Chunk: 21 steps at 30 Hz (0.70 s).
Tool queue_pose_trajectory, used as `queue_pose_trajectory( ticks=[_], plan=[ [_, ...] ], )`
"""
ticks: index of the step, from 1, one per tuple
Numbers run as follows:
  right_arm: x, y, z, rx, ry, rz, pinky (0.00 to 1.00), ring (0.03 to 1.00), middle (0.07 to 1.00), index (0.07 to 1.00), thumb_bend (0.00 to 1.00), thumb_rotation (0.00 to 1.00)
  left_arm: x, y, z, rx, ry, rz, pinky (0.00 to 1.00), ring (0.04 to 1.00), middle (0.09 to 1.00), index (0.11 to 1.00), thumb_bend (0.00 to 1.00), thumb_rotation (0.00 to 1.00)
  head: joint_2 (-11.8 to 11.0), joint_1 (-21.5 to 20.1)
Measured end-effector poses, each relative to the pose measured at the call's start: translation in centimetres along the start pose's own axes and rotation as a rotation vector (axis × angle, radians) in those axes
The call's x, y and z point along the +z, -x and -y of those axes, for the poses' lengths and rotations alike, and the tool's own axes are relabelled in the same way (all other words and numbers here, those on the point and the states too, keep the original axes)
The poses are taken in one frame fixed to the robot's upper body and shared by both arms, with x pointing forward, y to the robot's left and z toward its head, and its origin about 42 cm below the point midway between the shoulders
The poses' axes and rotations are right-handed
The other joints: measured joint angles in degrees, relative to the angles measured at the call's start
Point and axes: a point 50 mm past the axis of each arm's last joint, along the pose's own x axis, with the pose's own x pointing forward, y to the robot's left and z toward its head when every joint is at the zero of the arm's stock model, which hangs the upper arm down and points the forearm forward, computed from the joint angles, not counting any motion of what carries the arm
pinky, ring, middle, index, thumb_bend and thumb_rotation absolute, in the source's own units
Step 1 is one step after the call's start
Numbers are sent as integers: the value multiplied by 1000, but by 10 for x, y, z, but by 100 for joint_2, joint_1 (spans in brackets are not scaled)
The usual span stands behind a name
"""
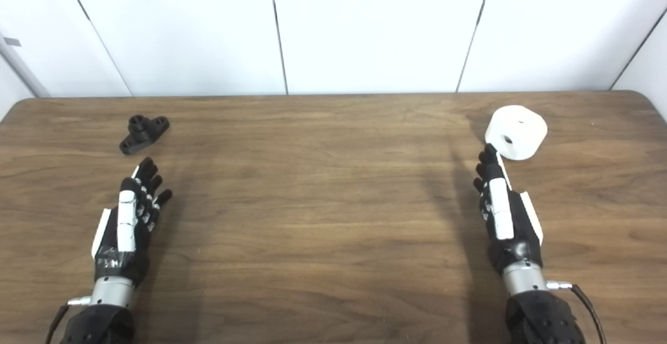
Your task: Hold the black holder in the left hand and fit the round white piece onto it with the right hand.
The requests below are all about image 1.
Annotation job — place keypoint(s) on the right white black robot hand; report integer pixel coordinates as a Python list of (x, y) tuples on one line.
[(501, 213)]

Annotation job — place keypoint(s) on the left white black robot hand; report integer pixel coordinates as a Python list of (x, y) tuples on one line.
[(126, 219)]

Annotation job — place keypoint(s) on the black flanged holder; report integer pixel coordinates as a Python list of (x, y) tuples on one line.
[(139, 134)]

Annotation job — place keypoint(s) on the round white piece with holes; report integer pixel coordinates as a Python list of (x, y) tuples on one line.
[(523, 130)]

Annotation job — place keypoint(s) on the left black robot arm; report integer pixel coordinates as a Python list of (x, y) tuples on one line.
[(101, 323)]

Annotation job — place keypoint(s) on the gray wall corner post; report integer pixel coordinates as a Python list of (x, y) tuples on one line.
[(23, 70)]

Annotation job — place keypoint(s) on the small gray tag on post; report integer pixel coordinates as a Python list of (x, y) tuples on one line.
[(12, 41)]

